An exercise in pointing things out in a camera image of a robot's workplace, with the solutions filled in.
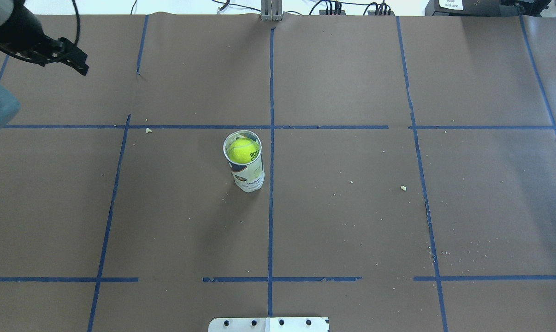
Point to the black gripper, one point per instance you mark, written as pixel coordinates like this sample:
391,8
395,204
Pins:
20,27

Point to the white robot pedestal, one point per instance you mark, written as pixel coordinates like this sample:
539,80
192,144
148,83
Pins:
270,324

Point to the yellow tennis ball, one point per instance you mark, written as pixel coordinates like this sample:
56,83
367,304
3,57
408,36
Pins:
243,151

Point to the aluminium frame post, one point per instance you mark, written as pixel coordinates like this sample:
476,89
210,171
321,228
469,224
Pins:
271,10

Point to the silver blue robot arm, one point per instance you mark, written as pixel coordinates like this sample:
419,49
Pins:
22,37

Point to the clear tennis ball can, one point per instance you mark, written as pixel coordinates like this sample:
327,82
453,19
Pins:
248,177

